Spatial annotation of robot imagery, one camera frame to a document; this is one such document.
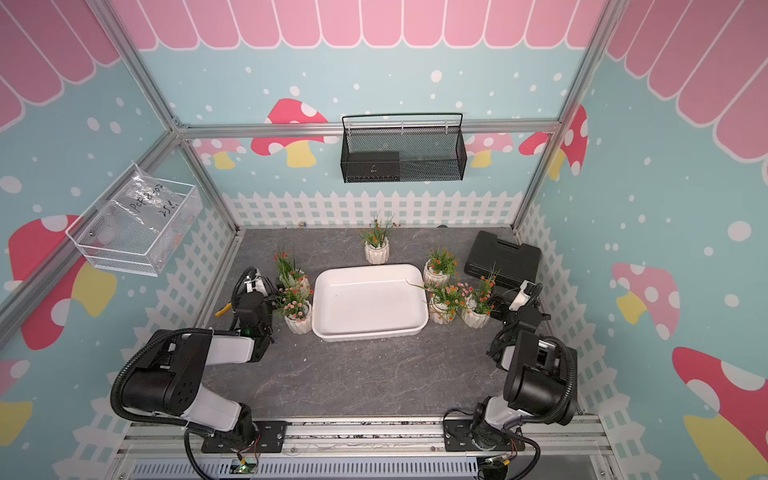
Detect ribbed pot orange flowers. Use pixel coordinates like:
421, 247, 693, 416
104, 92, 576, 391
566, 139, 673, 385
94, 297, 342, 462
458, 271, 498, 329

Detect twine pot pink flowers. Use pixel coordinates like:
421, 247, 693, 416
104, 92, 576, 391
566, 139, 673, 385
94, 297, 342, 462
421, 282, 469, 325

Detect white rectangular storage tray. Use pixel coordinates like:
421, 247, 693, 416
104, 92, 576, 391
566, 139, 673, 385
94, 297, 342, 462
312, 264, 429, 342

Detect twine pot orange flowers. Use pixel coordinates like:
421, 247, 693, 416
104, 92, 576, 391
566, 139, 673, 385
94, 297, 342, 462
423, 248, 458, 287

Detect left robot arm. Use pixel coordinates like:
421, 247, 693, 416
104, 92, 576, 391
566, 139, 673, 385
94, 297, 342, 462
110, 291, 273, 448

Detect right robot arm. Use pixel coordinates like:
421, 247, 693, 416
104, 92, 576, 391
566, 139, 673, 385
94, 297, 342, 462
471, 299, 578, 450

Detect black box in basket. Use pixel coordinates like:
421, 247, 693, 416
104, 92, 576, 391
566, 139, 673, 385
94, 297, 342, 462
342, 151, 401, 183

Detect far left pot orange flowers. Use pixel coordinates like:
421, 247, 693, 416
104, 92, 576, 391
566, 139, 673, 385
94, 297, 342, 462
274, 250, 311, 297

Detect black plastic tool case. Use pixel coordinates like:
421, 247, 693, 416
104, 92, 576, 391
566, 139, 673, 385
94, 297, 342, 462
464, 231, 542, 289

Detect back ribbed pot plant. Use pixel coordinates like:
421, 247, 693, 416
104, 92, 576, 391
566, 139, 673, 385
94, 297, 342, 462
359, 218, 394, 265

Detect plastic bag with writing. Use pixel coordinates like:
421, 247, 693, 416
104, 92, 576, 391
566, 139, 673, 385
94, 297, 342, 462
90, 169, 184, 253

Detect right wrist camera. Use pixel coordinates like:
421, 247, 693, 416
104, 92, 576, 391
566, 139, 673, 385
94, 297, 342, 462
509, 280, 537, 311

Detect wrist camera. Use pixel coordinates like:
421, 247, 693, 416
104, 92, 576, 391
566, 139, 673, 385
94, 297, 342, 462
509, 280, 537, 311
243, 267, 269, 296

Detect yellow handled pliers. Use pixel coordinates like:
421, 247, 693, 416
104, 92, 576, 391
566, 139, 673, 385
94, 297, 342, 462
214, 302, 232, 318

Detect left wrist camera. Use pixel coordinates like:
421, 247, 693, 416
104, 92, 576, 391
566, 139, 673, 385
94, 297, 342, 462
243, 267, 269, 296

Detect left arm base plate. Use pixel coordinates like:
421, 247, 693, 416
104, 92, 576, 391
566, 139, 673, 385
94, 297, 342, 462
201, 420, 288, 454

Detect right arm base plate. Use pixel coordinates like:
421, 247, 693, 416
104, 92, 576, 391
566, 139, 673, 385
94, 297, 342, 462
442, 418, 526, 452

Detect clear wire wall basket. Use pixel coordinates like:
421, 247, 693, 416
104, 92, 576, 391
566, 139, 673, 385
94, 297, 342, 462
66, 164, 203, 277

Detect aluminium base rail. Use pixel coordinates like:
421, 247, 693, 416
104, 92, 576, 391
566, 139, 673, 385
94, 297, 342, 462
107, 413, 622, 479

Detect black wire mesh basket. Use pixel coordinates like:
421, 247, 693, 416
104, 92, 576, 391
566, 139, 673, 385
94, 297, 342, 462
340, 112, 468, 183

